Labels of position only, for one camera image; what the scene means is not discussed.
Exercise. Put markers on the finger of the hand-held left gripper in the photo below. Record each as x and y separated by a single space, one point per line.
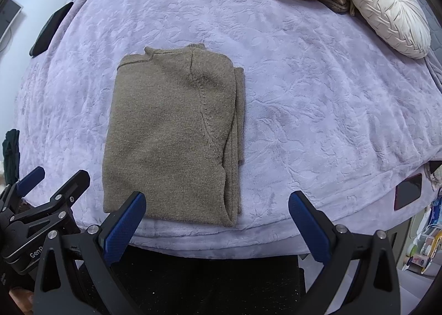
31 178
72 189

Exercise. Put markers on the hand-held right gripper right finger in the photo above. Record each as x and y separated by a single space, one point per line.
307 225

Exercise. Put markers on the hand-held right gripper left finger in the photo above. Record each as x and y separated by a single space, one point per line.
126 225

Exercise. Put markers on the brown knit sweater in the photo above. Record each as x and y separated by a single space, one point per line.
162 135

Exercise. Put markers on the dark green cloth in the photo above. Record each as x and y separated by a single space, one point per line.
10 156

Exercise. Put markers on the dark red phone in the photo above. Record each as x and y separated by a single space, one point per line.
409 192

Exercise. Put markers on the group of colourful small containers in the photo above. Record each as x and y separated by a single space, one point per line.
426 246

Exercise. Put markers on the beige crumpled cloth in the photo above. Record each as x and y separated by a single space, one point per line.
435 173

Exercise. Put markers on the purple embossed blanket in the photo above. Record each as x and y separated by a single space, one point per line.
310 76

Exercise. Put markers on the black flat case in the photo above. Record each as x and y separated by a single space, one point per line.
51 28

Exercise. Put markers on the dark monitor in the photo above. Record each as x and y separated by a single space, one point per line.
8 14

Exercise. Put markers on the grey quilted headboard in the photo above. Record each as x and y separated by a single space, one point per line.
435 66

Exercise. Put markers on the round cream pleated pillow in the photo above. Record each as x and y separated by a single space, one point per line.
383 0

